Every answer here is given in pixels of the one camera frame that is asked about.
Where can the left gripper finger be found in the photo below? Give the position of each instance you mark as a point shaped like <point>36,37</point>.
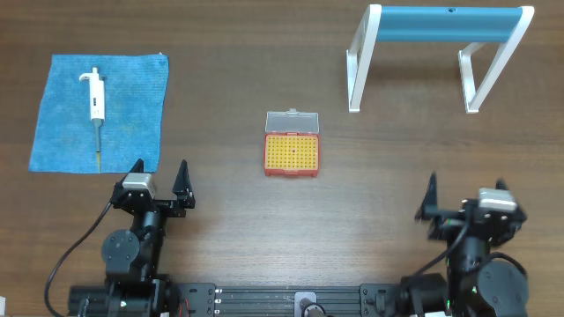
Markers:
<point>183,187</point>
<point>138,167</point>

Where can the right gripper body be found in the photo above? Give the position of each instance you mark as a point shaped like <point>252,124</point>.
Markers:
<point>484,224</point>

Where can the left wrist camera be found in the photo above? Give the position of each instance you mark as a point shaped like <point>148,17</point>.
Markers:
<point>138,182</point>

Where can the white pipette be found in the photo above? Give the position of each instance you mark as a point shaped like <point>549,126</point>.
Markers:
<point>97,97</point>

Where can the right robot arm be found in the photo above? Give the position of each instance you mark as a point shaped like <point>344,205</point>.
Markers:
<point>502,286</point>

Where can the mounting rail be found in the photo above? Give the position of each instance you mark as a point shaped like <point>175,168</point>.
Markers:
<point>264,299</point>

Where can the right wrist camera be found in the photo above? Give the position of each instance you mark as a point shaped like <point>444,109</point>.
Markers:
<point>497,200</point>

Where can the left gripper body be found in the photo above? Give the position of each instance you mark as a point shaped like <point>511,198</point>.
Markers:
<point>132,204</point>

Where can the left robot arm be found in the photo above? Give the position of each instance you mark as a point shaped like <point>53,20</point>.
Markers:
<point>121,251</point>

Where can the white and blue stand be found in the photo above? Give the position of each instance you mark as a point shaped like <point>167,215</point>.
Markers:
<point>440,24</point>

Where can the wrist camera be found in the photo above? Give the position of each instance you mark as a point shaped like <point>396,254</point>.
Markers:
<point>138,182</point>
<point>497,200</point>

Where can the blue cloth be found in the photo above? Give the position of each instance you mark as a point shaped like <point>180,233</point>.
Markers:
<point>128,110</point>

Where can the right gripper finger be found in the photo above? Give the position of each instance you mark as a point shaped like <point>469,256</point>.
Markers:
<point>501,185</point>
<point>429,198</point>

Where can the red and yellow tip box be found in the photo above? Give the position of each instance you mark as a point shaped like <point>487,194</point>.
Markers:
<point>291,152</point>

